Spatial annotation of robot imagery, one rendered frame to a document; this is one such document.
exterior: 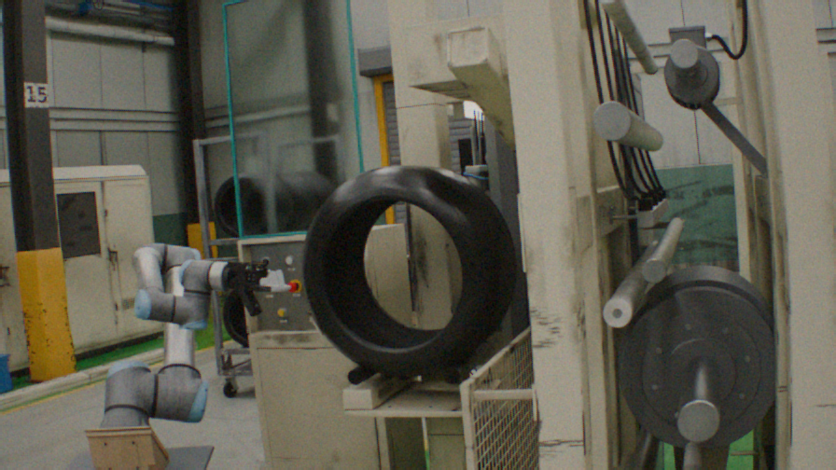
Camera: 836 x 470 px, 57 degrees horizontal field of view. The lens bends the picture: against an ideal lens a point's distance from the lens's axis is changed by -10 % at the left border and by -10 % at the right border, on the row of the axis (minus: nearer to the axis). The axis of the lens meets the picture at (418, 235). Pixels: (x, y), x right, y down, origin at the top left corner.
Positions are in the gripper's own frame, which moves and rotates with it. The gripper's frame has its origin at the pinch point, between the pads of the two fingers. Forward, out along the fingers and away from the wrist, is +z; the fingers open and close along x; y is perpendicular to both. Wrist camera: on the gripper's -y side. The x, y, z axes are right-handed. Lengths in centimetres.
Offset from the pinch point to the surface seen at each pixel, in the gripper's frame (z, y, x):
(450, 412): 54, -28, -10
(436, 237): 37.1, 15.3, 26.7
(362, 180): 27.9, 33.1, -10.0
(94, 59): -733, 178, 744
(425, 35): 53, 68, -35
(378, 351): 34.4, -12.2, -12.4
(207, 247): -223, -29, 295
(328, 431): -16, -66, 63
